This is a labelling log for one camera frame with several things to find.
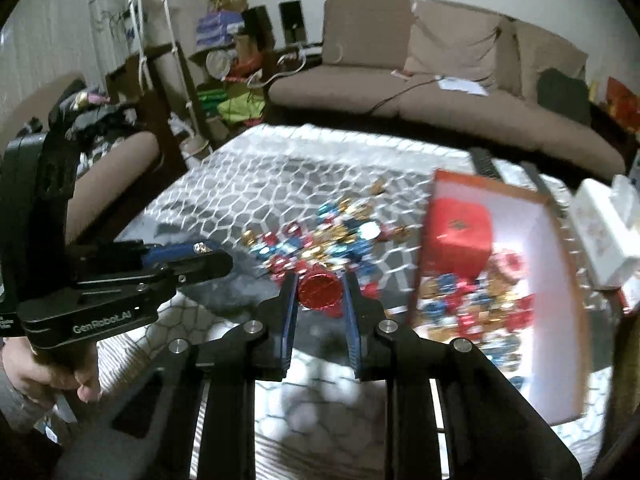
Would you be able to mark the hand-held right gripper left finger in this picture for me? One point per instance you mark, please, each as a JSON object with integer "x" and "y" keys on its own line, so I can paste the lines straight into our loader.
{"x": 289, "y": 325}

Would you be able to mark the white papers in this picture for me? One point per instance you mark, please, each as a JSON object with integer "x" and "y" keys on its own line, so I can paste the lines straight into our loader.
{"x": 462, "y": 85}

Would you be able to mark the pile of foil-wrapped candies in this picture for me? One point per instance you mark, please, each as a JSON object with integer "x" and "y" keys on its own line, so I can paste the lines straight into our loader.
{"x": 330, "y": 240}

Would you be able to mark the brown upholstered seat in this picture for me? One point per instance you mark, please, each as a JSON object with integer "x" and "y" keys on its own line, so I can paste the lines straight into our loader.
{"x": 120, "y": 175}

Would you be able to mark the slim black remote control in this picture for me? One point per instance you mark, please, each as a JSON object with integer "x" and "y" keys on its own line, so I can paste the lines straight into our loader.
{"x": 545, "y": 180}

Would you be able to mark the white tissue box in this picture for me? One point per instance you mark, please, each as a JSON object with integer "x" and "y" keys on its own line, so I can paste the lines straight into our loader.
{"x": 605, "y": 235}

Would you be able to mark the red square tin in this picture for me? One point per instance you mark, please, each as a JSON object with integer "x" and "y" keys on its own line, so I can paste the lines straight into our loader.
{"x": 460, "y": 235}

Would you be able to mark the heap of boxed foil candies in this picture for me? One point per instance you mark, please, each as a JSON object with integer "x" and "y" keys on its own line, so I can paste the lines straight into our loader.
{"x": 465, "y": 315}

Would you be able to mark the beige sofa cushion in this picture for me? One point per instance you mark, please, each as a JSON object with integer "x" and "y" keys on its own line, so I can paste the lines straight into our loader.
{"x": 460, "y": 45}

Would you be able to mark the pink round tin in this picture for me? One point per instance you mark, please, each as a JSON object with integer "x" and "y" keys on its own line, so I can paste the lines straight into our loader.
{"x": 507, "y": 265}

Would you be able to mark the dark grey cushion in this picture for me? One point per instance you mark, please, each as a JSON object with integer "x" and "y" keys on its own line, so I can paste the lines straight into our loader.
{"x": 565, "y": 95}

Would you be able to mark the brown sofa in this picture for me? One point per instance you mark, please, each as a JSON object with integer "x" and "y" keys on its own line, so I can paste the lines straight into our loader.
{"x": 350, "y": 90}

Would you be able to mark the black speaker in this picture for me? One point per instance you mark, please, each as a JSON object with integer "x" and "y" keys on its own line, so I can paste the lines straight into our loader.
{"x": 291, "y": 22}

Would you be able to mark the red foil candy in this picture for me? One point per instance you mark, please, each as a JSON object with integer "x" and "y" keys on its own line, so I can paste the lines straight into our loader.
{"x": 320, "y": 292}

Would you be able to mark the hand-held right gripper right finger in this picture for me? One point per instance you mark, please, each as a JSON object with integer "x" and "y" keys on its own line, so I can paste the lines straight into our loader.
{"x": 352, "y": 330}

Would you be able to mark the red cardboard box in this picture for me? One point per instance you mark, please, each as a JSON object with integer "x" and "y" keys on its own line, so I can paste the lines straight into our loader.
{"x": 550, "y": 310}

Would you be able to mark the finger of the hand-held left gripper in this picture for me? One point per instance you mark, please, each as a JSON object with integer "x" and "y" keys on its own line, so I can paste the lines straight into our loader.
{"x": 175, "y": 252}
{"x": 200, "y": 270}

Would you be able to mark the person's left hand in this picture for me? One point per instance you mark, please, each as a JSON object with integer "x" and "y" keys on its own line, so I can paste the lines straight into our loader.
{"x": 45, "y": 377}

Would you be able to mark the dark wooden chair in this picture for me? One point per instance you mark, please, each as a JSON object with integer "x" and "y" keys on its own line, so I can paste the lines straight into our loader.
{"x": 165, "y": 105}

